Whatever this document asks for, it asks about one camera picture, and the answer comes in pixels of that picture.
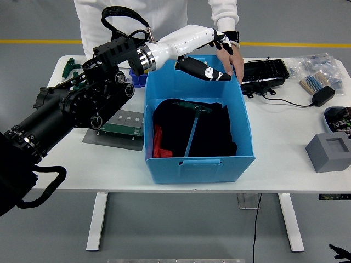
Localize black hanging cable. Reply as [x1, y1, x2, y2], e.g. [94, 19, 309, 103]
[251, 193, 262, 263]

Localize large green T-handle hex wrench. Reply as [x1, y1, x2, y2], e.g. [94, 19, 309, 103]
[172, 100, 213, 158]

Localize black power adapter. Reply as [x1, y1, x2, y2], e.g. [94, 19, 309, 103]
[310, 85, 336, 107]

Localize black cloth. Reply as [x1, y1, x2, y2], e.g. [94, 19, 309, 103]
[152, 98, 238, 158]

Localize red cloth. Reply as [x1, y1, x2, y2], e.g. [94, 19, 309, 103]
[152, 123, 174, 158]

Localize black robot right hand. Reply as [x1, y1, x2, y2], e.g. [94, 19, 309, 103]
[328, 244, 351, 262]

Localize blue resistor strip bundle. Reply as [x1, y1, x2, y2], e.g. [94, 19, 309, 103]
[299, 72, 331, 96]

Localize grey under-table control box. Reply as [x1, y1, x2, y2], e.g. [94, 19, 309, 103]
[237, 193, 261, 211]

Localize large light blue plastic box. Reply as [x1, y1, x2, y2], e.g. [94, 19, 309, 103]
[144, 54, 256, 185]

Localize blue-rimmed parts tray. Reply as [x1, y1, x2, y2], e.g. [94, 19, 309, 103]
[323, 106, 351, 139]

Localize grey block with square recess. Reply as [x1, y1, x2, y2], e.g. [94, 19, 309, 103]
[305, 133, 351, 174]

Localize white table leg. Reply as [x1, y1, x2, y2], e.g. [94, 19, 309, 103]
[276, 193, 305, 253]
[86, 192, 109, 252]

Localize person's left hand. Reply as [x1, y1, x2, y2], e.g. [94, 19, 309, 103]
[216, 41, 245, 85]

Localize black device with mounting tabs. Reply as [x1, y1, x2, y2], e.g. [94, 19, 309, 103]
[243, 82, 278, 99]

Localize black table control panel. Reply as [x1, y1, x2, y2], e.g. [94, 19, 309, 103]
[318, 193, 351, 201]

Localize clear plastic bags of parts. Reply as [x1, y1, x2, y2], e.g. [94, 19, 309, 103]
[287, 53, 347, 96]

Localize black adapter cord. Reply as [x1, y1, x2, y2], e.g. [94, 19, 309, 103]
[248, 56, 316, 108]

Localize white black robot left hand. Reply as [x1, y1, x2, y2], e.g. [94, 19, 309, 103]
[149, 24, 234, 82]

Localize small dark blue bin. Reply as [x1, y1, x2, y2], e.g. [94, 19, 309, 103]
[128, 68, 149, 88]

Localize black plastic tray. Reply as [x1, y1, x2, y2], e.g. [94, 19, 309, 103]
[240, 59, 291, 90]

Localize person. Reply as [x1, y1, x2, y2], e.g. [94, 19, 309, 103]
[73, 0, 245, 85]

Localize circuit board parts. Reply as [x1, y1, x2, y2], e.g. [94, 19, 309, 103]
[327, 108, 351, 138]

